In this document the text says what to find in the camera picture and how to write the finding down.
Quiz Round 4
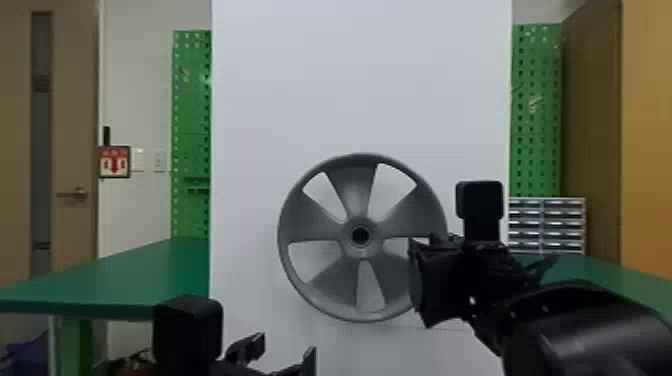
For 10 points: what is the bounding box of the white panel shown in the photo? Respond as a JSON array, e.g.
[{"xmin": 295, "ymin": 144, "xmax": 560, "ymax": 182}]
[{"xmin": 209, "ymin": 0, "xmax": 514, "ymax": 376}]

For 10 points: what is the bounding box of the brown wooden cupboard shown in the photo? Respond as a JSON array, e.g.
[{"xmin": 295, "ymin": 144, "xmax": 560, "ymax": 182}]
[{"xmin": 559, "ymin": 0, "xmax": 672, "ymax": 281}]

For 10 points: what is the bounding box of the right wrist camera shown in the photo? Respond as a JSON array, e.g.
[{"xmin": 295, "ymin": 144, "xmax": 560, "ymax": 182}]
[{"xmin": 454, "ymin": 180, "xmax": 506, "ymax": 243}]

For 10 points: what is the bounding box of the white drawer cabinet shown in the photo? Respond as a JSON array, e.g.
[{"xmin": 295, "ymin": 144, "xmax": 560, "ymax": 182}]
[{"xmin": 506, "ymin": 196, "xmax": 588, "ymax": 257}]

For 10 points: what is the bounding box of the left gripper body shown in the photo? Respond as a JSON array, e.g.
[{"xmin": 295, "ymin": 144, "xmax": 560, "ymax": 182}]
[{"xmin": 209, "ymin": 358, "xmax": 287, "ymax": 376}]

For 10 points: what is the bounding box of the brown door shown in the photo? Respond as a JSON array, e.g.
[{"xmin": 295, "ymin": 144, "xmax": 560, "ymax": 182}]
[{"xmin": 0, "ymin": 0, "xmax": 102, "ymax": 287}]

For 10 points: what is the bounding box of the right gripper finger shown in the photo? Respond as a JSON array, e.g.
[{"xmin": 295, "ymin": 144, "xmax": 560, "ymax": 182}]
[{"xmin": 407, "ymin": 237, "xmax": 467, "ymax": 330}]

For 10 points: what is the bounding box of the metal door handle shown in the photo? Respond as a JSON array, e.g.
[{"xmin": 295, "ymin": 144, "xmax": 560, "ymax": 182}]
[{"xmin": 55, "ymin": 185, "xmax": 90, "ymax": 201}]

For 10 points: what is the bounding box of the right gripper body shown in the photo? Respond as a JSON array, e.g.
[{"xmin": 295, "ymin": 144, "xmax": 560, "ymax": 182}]
[{"xmin": 455, "ymin": 237, "xmax": 543, "ymax": 337}]

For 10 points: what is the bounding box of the red wall sign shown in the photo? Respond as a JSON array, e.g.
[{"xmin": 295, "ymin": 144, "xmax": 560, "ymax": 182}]
[{"xmin": 97, "ymin": 145, "xmax": 132, "ymax": 180}]

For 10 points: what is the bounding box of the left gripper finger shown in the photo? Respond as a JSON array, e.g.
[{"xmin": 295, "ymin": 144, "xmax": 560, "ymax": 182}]
[
  {"xmin": 273, "ymin": 345, "xmax": 318, "ymax": 376},
  {"xmin": 223, "ymin": 331, "xmax": 267, "ymax": 367}
]

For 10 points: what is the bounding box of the grey wheel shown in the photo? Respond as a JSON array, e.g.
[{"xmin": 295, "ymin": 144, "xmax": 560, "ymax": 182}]
[{"xmin": 276, "ymin": 152, "xmax": 451, "ymax": 324}]

